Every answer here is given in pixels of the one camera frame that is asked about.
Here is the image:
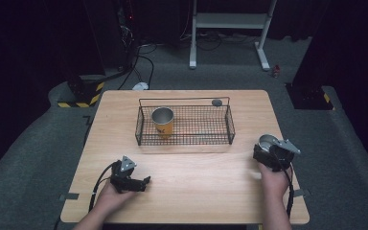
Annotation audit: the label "orange metal cup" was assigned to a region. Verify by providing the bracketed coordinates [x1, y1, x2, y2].
[150, 106, 175, 139]

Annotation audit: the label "black stand base yellow mark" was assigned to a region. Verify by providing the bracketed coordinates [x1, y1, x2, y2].
[285, 81, 335, 111]

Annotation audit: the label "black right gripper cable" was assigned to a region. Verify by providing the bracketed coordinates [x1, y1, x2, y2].
[280, 162, 295, 220]

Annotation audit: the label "grey tape strip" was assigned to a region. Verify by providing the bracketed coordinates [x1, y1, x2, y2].
[292, 188, 312, 198]
[58, 192, 81, 201]

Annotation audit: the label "black wire basket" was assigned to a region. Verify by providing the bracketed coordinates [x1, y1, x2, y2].
[134, 96, 237, 147]

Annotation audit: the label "white metal stand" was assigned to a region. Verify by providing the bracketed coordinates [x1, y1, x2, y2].
[189, 0, 278, 72]

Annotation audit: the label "black floor cables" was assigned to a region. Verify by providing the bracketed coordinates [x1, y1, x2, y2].
[117, 41, 159, 91]

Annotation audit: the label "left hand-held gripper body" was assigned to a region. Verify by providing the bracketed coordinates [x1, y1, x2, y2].
[109, 155, 139, 194]

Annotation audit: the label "black yellow striped stand base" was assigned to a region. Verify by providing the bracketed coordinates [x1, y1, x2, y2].
[57, 74, 105, 109]

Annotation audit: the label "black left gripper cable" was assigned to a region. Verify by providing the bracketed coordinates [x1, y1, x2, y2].
[88, 161, 121, 213]

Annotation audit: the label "person's right hand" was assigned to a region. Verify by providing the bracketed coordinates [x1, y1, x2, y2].
[257, 161, 291, 200]

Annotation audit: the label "person's left hand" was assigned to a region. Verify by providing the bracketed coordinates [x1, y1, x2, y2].
[93, 181, 136, 216]

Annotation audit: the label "silver metal cup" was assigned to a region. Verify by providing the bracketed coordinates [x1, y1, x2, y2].
[258, 133, 282, 153]

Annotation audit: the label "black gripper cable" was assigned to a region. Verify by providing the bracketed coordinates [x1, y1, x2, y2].
[88, 161, 121, 213]
[280, 162, 295, 220]

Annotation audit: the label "white power adapter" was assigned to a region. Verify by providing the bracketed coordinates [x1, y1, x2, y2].
[131, 81, 150, 91]

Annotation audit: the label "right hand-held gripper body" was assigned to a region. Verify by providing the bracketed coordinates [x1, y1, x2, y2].
[264, 138, 302, 173]

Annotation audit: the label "dark equipment rack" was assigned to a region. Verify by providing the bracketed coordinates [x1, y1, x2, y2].
[82, 0, 142, 73]

